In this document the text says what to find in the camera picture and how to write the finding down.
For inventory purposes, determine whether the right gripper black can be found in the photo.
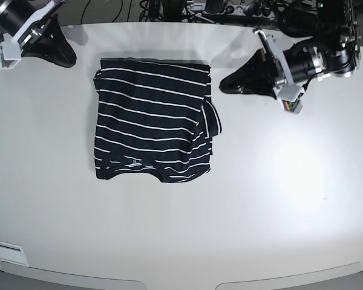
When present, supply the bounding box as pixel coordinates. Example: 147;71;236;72
0;1;77;68

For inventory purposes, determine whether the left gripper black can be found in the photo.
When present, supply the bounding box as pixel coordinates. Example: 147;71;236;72
219;47;328;98

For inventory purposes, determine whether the navy white striped T-shirt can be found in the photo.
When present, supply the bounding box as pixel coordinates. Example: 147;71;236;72
93;59;222;183

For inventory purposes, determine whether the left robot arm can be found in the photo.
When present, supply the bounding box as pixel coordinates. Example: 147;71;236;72
219;1;361;103

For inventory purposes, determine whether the white power strip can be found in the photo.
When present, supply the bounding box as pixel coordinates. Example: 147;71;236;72
223;2;273;18

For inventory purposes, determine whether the white label on table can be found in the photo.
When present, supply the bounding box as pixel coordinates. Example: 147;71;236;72
0;241;29;267

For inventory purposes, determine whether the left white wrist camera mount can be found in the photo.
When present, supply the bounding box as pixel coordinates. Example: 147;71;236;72
253;28;305;114

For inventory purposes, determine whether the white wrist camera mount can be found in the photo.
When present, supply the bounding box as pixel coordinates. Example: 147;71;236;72
0;0;69;71
253;28;305;114

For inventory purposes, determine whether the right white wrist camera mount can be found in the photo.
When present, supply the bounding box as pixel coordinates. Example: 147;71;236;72
0;0;69;71

